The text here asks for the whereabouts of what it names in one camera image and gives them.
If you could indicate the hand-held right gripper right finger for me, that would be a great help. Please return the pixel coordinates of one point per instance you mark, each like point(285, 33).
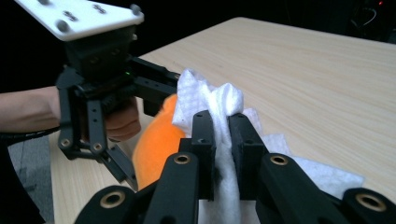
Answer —
point(246, 149)

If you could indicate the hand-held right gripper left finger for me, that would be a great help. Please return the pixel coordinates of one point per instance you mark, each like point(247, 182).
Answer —
point(202, 149)

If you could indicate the orange plush toy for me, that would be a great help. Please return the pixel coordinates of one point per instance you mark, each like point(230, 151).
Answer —
point(155, 146)

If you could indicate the white wet wipe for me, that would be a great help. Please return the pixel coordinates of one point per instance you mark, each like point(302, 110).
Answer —
point(218, 96)

